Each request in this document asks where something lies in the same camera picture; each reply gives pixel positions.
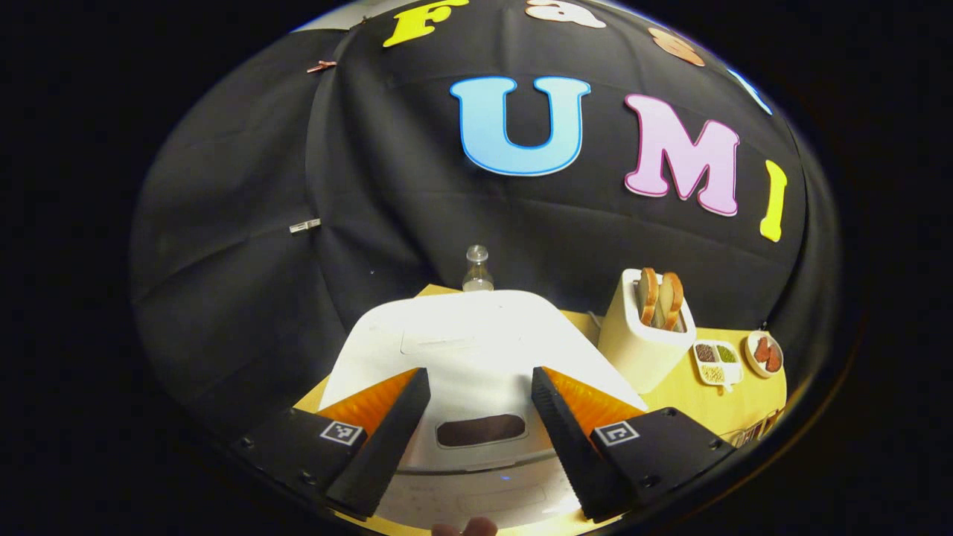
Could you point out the pink clip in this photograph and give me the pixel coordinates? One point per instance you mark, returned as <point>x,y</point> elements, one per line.
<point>322,66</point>

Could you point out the red meat piece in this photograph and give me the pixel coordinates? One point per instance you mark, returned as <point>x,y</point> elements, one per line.
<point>762,350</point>
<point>774,359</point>

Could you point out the clear glass bottle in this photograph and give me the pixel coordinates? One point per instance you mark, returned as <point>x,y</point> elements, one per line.
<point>477,279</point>

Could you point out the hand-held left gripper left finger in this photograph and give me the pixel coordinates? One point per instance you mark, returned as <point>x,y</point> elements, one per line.
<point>391,447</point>

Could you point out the white round plate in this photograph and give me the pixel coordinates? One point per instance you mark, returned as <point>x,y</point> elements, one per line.
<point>750,357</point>

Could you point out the silver metal clip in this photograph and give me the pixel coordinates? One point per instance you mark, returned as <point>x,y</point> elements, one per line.
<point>304,225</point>

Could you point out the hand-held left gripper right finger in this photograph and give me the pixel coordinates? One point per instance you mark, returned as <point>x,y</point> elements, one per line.
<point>566,447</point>

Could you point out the toasted bread slice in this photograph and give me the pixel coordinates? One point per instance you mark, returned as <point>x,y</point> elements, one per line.
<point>649,294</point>
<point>672,298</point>

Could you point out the white toaster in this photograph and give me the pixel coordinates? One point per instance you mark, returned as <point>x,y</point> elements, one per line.
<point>640,357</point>

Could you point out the white divided dish of beans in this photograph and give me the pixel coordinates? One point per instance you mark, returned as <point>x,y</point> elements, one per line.
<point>735,372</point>

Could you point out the white rice cooker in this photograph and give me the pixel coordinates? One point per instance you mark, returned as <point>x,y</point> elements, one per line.
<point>476,335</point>

